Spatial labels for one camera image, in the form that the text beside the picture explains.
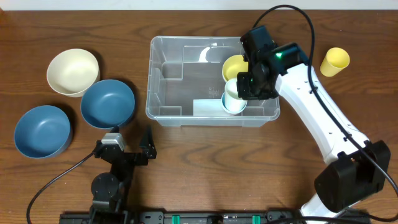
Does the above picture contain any dark blue bowl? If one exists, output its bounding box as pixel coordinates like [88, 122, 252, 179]
[14, 105, 73, 159]
[80, 79, 136, 129]

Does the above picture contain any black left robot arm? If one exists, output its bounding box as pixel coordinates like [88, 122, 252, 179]
[89, 126, 157, 223]

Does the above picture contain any yellow small bowl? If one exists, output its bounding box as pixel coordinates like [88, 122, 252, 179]
[222, 55, 249, 82]

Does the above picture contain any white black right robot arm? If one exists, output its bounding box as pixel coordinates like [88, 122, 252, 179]
[237, 26, 391, 218]

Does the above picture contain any dark blue bowl left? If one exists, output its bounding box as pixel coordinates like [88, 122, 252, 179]
[14, 105, 73, 159]

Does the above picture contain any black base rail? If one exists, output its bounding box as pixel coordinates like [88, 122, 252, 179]
[58, 210, 372, 224]

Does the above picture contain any dark blue bowl right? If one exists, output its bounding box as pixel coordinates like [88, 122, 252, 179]
[80, 79, 136, 129]

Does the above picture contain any cream white cup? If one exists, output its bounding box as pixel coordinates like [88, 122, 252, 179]
[224, 78, 246, 110]

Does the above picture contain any light blue cup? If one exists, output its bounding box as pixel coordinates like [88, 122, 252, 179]
[221, 93, 247, 115]

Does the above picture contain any cream large bowl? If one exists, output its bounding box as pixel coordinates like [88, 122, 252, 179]
[47, 49, 100, 98]

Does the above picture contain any yellow cup right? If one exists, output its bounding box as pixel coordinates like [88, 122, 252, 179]
[320, 47, 350, 77]

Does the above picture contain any clear plastic storage container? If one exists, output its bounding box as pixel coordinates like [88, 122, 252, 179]
[146, 36, 280, 127]

